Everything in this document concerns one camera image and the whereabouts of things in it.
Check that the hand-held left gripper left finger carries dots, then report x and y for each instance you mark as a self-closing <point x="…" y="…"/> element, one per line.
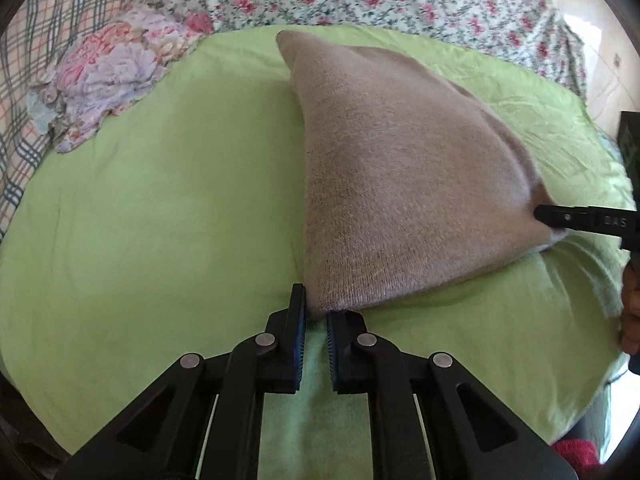
<point x="299" y="340"/>

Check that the green bed sheet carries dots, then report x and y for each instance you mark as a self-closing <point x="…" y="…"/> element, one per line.
<point x="165" y="235"/>

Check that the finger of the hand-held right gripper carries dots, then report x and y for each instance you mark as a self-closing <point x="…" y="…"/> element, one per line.
<point x="555" y="217"/>

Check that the red cloth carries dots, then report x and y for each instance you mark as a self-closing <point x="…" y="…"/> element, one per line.
<point x="575" y="457"/>

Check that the floral quilt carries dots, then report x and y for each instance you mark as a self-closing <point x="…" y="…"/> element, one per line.
<point x="380" y="0"/>

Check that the purple floral cloth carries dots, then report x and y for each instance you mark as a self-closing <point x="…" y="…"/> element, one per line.
<point x="110" y="75"/>

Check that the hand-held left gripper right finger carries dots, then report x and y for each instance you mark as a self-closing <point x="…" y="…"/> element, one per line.
<point x="333" y="355"/>

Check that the person's right hand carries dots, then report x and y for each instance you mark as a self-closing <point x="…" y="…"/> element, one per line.
<point x="631" y="310"/>

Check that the beige knitted sweater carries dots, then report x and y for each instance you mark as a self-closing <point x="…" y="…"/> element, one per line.
<point x="400" y="185"/>

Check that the plaid blanket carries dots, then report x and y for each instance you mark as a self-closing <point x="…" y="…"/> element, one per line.
<point x="45" y="35"/>

